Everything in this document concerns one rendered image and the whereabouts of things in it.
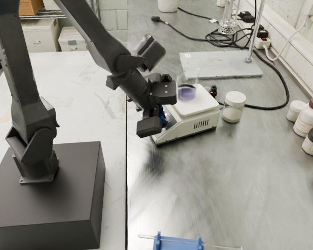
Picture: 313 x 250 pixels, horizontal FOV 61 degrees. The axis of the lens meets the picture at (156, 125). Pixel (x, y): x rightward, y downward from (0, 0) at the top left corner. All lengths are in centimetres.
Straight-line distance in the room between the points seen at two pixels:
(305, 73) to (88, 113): 77
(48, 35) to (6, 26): 245
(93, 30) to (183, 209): 42
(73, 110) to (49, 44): 208
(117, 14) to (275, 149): 260
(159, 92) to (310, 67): 61
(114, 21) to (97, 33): 266
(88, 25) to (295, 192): 58
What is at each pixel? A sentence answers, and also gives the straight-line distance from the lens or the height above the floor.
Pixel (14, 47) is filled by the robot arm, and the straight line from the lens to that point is 46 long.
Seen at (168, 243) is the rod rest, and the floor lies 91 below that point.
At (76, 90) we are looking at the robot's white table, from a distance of 100.
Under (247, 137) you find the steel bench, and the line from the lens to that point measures 82.
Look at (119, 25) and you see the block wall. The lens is 319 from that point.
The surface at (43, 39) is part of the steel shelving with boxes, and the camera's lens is 294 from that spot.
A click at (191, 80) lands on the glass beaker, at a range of 72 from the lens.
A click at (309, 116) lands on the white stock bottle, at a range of 84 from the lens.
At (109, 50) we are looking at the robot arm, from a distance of 53.
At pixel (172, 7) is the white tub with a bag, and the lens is 165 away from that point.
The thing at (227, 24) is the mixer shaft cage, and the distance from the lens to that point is 105.
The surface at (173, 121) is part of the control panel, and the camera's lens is 73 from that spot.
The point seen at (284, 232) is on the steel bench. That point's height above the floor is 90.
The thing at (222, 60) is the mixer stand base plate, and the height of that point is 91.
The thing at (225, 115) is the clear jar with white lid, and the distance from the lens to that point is 84.
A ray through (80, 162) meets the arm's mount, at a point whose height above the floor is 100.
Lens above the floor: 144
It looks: 42 degrees down
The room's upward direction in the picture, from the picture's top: straight up
